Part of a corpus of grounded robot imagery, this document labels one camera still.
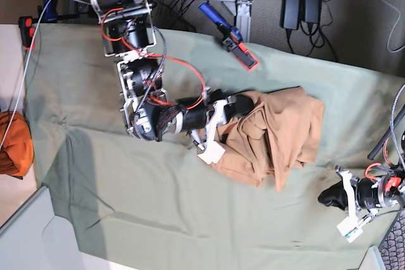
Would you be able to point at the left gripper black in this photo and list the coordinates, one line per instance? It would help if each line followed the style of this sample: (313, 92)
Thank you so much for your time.
(365, 195)

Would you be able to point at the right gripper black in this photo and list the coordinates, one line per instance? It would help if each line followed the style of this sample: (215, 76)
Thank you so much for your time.
(238, 105)

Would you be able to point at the tan orange T-shirt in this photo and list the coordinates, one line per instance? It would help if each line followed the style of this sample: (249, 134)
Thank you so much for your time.
(282, 132)

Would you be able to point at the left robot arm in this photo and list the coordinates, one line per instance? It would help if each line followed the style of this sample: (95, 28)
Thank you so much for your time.
(382, 185)

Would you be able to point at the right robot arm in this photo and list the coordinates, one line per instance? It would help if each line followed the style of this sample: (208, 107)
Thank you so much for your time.
(129, 34)

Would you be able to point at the blue orange bar clamp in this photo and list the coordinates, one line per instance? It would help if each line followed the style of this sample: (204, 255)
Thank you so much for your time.
(232, 40)

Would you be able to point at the patterned grey mat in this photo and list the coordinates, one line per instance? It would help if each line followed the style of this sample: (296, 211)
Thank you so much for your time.
(392, 245)

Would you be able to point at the sage green table cloth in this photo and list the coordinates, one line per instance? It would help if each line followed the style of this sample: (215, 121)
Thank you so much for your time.
(155, 205)

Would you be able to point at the blue black corner clamp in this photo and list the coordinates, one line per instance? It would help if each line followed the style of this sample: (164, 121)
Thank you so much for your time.
(26, 23)

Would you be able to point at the folded dark orange cloth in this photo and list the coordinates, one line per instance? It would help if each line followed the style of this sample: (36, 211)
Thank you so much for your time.
(17, 151)

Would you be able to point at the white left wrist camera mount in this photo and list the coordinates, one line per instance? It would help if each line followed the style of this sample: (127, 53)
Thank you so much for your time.
(352, 227)

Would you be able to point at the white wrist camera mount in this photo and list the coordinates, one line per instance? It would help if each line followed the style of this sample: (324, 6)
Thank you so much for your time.
(209, 150)
(352, 227)

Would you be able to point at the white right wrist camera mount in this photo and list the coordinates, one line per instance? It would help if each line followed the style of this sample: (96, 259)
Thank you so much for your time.
(209, 150)

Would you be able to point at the aluminium frame post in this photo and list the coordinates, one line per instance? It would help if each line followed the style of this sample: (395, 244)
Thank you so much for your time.
(242, 11)

